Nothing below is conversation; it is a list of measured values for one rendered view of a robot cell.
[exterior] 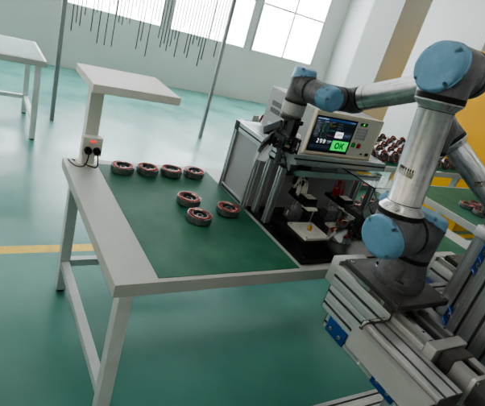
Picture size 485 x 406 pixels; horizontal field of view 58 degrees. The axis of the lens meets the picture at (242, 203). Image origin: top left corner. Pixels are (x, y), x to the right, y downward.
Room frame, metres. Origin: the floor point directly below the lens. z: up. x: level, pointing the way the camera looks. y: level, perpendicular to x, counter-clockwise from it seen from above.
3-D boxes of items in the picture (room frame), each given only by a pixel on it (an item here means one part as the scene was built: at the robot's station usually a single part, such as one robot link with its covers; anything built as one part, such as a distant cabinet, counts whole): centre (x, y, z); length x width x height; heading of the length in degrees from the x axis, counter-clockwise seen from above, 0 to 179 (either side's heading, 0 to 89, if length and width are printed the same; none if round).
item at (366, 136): (2.24, -0.26, 1.22); 0.44 x 0.39 x 0.20; 126
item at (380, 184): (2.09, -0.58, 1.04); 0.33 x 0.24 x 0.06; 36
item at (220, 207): (1.88, 0.06, 0.77); 0.11 x 0.11 x 0.04
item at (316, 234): (1.90, -0.34, 0.78); 0.15 x 0.15 x 0.01; 36
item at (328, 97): (1.38, -0.15, 1.45); 0.11 x 0.11 x 0.08; 42
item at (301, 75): (1.44, -0.07, 1.45); 0.09 x 0.08 x 0.11; 42
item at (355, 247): (1.99, -0.43, 0.76); 0.64 x 0.47 x 0.02; 126
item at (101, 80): (1.91, 0.64, 0.98); 0.37 x 0.35 x 0.46; 126
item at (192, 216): (1.72, 0.16, 0.77); 0.11 x 0.11 x 0.04
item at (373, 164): (2.23, -0.25, 1.09); 0.68 x 0.44 x 0.05; 126
